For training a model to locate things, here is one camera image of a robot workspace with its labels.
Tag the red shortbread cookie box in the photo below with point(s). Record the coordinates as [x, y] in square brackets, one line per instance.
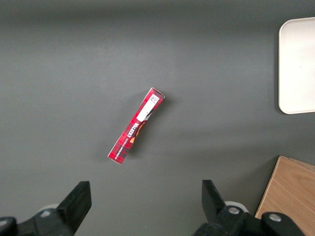
[137, 123]

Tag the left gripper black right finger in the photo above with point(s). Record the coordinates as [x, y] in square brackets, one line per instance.
[221, 221]

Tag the beige plastic tray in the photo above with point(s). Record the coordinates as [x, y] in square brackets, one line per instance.
[297, 66]

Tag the wooden drawer cabinet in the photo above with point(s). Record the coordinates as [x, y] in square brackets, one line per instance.
[288, 189]

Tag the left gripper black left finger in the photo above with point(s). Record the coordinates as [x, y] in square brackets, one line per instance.
[69, 216]

